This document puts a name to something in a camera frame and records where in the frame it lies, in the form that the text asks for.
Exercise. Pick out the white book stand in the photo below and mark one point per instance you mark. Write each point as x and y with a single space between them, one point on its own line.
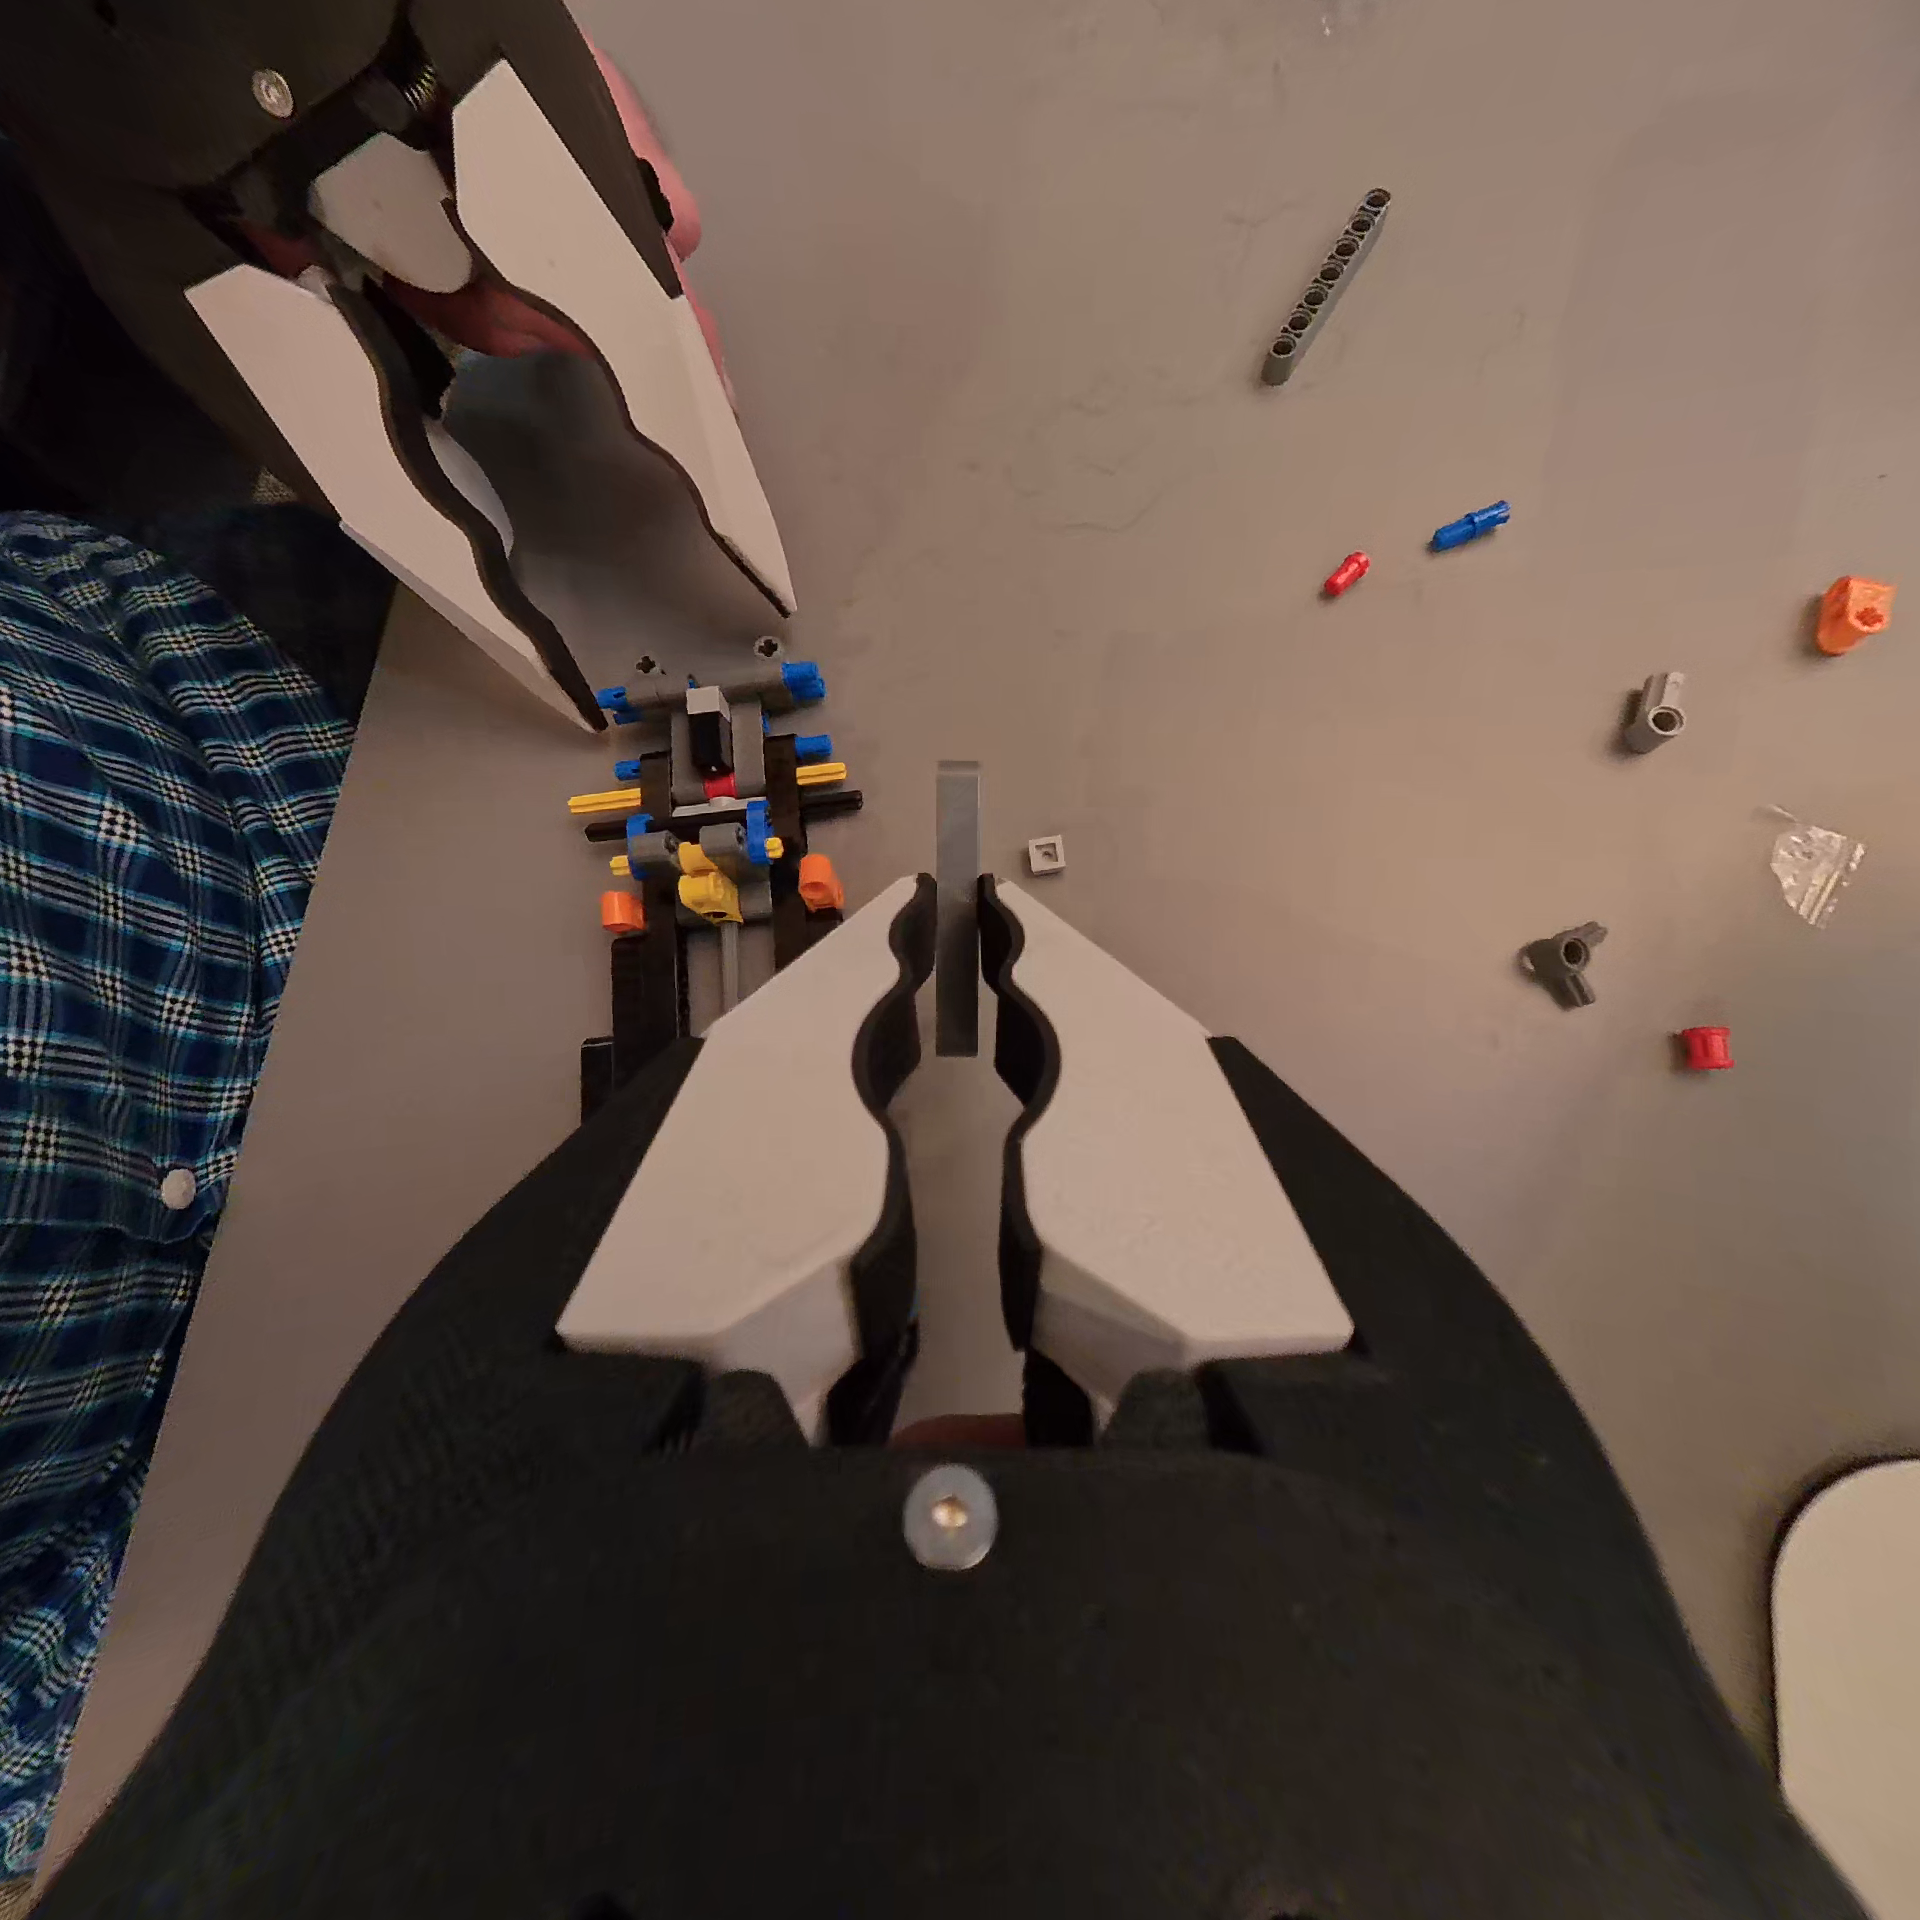
1862 1652

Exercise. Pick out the clear plastic scrap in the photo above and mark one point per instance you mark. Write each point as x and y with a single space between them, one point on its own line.
1808 867

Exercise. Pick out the light grey lego connector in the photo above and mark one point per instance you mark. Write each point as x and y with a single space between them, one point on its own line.
1648 705

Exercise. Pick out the red lego bush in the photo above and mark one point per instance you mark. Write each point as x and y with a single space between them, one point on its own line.
1700 1041

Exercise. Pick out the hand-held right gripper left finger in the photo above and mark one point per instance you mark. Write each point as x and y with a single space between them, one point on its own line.
732 1202

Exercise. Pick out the person's left hand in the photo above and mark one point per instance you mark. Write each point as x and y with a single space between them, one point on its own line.
667 183

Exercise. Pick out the small white lego piece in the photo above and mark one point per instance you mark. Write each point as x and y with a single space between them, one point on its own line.
1042 853

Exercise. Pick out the orange lego connector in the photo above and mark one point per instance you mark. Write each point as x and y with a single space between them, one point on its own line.
1862 612

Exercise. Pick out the blue plaid shirt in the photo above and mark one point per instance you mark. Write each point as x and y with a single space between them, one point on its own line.
134 897

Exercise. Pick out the dark grey lego connector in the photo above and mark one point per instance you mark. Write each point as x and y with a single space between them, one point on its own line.
1569 961

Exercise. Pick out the grey lego beam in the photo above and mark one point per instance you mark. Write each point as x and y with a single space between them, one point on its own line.
962 846
1330 287

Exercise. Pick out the blue lego pin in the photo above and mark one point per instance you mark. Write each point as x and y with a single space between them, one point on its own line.
1470 521

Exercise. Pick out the black lego model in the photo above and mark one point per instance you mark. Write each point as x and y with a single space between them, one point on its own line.
711 778

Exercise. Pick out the red lego pin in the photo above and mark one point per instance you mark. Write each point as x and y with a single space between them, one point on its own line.
1350 570

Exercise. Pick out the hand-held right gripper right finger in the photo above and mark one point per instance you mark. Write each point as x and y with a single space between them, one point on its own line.
1186 1202

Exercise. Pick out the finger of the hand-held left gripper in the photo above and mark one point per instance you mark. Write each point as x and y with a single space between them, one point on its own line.
346 433
568 243

